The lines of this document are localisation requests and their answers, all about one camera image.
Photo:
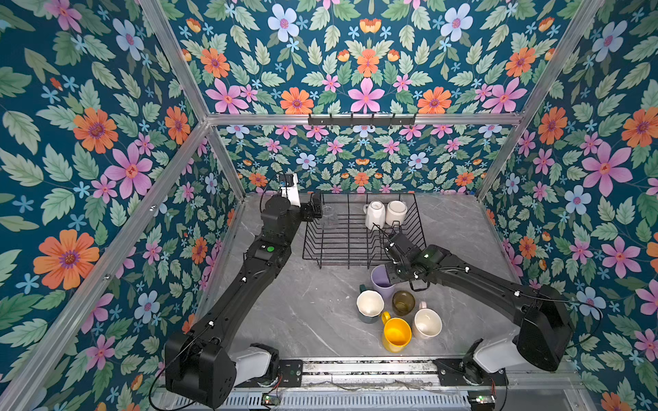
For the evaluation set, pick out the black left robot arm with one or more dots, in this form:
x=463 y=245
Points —
x=198 y=364

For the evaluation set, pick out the black hook rail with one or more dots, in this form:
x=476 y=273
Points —
x=377 y=120

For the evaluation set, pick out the black wire dish rack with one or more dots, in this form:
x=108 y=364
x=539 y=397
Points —
x=352 y=244

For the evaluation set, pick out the lilac plastic cup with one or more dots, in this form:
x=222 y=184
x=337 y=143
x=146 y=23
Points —
x=381 y=282

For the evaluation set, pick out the green mug white inside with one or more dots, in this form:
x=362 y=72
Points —
x=369 y=304

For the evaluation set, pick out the white faceted mug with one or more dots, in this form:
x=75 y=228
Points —
x=375 y=212

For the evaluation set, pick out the clear glass cup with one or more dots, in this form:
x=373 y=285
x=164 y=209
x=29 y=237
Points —
x=330 y=219

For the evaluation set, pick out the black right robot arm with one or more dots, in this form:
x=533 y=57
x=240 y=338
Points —
x=544 y=326

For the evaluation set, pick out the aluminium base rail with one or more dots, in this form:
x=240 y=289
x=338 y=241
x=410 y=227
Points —
x=435 y=374

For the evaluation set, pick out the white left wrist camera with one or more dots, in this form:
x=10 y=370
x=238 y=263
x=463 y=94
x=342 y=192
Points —
x=289 y=188

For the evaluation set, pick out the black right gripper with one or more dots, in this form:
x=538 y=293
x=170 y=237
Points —
x=399 y=249

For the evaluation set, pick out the olive glass cup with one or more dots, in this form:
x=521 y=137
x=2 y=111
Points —
x=403 y=303

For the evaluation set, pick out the pink mug white inside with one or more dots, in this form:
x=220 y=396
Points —
x=426 y=324

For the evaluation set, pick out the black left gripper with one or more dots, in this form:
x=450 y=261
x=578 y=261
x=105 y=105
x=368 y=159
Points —
x=314 y=208

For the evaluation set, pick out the yellow mug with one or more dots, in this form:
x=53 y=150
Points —
x=396 y=335

